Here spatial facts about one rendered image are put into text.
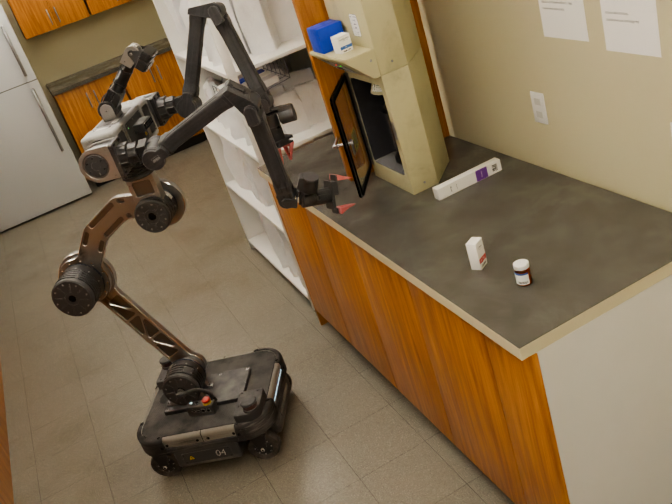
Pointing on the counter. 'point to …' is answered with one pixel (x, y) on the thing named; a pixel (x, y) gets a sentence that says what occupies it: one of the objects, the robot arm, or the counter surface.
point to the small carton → (341, 43)
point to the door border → (343, 134)
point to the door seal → (345, 135)
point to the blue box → (319, 34)
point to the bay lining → (373, 118)
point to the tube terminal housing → (399, 87)
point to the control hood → (366, 65)
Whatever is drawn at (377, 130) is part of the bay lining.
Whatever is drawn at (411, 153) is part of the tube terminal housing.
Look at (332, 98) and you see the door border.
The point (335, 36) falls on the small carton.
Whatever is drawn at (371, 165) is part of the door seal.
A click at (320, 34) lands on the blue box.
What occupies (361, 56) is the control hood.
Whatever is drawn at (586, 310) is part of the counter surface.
